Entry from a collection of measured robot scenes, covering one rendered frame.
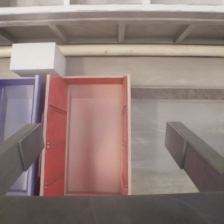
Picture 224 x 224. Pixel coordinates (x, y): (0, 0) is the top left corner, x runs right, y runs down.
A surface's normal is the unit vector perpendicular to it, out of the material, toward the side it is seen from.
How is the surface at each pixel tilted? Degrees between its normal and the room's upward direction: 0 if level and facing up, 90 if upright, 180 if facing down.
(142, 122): 0
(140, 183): 1
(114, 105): 0
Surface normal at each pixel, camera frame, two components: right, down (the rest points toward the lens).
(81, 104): -0.03, -0.14
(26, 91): -0.03, 0.35
